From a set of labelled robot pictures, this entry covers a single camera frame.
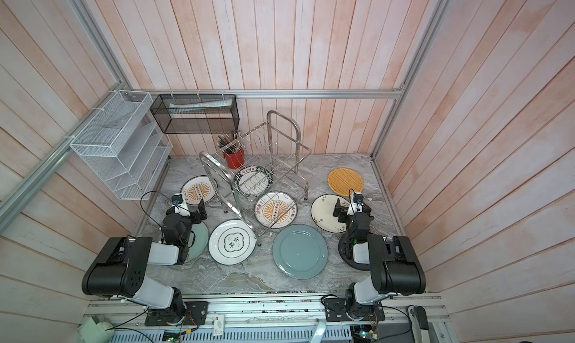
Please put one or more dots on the yellow woven coaster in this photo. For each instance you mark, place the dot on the yellow woven coaster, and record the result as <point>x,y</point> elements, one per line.
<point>342,180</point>

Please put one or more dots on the large teal plate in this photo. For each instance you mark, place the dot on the large teal plate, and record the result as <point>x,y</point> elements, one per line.
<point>300,252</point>

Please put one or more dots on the green rim lettered plate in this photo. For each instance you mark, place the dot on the green rim lettered plate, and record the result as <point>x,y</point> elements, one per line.
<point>253,181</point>

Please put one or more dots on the orange sunburst plate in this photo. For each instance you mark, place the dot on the orange sunburst plate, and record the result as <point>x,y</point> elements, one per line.
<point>276,210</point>
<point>197,189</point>

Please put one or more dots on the stainless steel dish rack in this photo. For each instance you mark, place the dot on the stainless steel dish rack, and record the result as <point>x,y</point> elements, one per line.
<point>275,144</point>

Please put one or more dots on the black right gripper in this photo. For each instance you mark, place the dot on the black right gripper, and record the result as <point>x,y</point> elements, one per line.
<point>343,210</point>

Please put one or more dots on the cream floral plate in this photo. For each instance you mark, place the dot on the cream floral plate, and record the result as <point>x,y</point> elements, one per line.
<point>321,213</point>

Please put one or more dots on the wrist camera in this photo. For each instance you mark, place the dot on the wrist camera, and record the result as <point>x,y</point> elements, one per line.
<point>177,199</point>
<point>358,198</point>

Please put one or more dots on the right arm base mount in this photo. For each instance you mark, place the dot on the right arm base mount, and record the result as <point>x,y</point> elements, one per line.
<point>343,309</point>

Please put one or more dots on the white green clover plate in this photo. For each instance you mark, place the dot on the white green clover plate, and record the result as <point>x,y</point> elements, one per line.
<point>232,242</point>

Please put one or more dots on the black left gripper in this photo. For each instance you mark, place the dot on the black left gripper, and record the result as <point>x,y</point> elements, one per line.
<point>195,212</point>

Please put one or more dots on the light blue flower plate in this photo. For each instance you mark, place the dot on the light blue flower plate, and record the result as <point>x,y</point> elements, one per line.
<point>199,238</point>

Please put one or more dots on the red pen holder cup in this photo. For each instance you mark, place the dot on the red pen holder cup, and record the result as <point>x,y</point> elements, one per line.
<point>235,160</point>

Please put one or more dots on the black round plate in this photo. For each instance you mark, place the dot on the black round plate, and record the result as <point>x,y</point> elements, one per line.
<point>347,246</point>

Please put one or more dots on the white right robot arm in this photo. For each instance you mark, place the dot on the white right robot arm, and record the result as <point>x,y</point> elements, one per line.
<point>392,263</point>

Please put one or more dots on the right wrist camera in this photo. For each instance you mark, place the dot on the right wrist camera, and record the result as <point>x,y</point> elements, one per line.
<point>358,198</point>

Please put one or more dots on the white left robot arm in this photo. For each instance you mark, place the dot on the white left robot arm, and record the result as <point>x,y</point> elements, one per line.
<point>119,270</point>

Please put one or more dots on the black mesh wall basket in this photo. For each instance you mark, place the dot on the black mesh wall basket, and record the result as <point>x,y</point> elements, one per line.
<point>196,113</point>

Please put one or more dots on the white wire mesh shelf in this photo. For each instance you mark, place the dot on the white wire mesh shelf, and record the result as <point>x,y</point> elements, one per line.
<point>126,153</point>

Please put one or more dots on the bundle of pens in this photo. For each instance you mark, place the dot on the bundle of pens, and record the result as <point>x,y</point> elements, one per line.
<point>229,144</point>

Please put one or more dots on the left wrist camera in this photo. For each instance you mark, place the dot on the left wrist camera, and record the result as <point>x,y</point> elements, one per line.
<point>177,199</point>

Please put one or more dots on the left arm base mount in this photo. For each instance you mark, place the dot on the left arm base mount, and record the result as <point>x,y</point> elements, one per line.
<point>192,313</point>

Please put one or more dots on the aluminium front rail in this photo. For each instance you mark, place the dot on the aluminium front rail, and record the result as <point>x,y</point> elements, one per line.
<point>302,309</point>

